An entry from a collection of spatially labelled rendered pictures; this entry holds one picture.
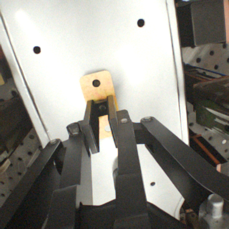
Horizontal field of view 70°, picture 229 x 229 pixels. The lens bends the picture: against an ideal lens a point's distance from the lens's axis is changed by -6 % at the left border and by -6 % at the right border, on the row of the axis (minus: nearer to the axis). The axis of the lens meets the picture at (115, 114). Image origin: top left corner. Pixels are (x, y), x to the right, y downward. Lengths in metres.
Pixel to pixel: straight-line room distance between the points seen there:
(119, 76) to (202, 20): 0.14
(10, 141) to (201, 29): 0.30
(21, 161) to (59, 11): 0.58
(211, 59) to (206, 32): 0.35
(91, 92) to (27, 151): 0.50
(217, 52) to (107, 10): 0.47
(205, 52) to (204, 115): 0.36
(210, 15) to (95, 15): 0.16
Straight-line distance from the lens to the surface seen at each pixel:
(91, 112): 0.17
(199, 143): 0.43
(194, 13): 0.28
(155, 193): 0.35
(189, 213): 0.55
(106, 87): 0.21
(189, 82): 0.39
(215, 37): 0.29
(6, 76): 0.26
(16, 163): 0.73
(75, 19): 0.23
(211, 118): 0.27
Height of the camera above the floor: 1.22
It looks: 67 degrees down
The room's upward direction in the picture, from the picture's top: 168 degrees clockwise
